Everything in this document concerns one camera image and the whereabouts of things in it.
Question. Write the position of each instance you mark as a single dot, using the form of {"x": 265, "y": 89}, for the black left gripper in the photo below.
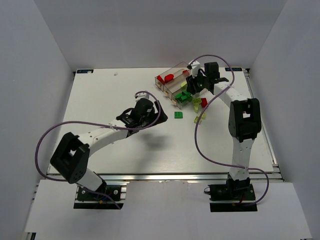
{"x": 152, "y": 117}

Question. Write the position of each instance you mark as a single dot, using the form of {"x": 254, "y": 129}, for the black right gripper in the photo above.
{"x": 194, "y": 85}

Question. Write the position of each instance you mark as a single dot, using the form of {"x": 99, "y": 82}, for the green stepped lego brick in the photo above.
{"x": 187, "y": 94}

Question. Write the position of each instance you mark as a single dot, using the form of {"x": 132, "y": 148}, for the red flower toy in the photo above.
{"x": 168, "y": 78}

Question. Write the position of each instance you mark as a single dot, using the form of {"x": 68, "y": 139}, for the red lego brick stack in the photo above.
{"x": 160, "y": 79}

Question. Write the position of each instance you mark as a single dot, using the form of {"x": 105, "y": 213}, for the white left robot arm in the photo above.
{"x": 72, "y": 154}

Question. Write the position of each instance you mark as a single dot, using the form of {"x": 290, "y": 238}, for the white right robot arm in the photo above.
{"x": 244, "y": 123}

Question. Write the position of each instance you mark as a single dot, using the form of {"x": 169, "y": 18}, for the clear three-compartment organizer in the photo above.
{"x": 172, "y": 88}

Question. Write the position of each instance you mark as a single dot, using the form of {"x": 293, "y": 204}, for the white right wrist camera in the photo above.
{"x": 194, "y": 66}

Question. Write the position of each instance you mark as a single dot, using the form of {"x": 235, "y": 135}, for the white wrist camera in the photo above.
{"x": 194, "y": 66}
{"x": 142, "y": 95}

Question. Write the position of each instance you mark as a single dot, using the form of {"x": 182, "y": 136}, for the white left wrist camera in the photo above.
{"x": 142, "y": 95}

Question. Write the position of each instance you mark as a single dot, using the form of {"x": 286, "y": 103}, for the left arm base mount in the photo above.
{"x": 112, "y": 198}

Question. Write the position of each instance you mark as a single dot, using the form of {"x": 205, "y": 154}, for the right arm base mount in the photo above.
{"x": 221, "y": 200}

